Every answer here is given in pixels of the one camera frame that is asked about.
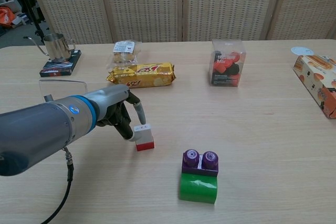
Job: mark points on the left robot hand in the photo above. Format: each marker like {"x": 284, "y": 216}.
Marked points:
{"x": 113, "y": 103}

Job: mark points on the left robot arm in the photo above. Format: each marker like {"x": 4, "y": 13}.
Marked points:
{"x": 39, "y": 129}

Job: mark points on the orange biscuit carton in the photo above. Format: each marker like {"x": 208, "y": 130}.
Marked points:
{"x": 317, "y": 82}

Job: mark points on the red and white stamp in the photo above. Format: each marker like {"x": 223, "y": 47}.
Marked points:
{"x": 145, "y": 138}

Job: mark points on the black tripod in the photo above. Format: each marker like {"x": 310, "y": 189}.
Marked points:
{"x": 32, "y": 11}

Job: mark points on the gold biscuit pack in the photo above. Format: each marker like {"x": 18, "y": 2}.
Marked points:
{"x": 141, "y": 75}

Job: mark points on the clear wrapped cake packet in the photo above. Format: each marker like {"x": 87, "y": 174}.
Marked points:
{"x": 124, "y": 53}

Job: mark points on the green toy block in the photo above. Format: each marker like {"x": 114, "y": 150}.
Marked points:
{"x": 198, "y": 190}

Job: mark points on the purple toy block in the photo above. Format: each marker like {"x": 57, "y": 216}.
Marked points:
{"x": 199, "y": 167}

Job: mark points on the clear box red black pieces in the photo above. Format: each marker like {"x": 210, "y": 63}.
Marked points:
{"x": 227, "y": 64}

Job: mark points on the black printed box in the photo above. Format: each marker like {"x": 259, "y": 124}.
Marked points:
{"x": 61, "y": 68}

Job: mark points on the white round disc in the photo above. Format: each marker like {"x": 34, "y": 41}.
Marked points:
{"x": 302, "y": 51}

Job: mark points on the steel gooseneck pitcher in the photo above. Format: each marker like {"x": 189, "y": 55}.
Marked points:
{"x": 57, "y": 48}

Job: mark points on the orange bag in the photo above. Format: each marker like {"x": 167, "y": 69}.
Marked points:
{"x": 6, "y": 16}

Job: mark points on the rattan folding screen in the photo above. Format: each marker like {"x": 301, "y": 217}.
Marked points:
{"x": 147, "y": 6}

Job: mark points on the red ink pad clear lid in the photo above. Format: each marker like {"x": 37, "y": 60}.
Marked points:
{"x": 63, "y": 87}

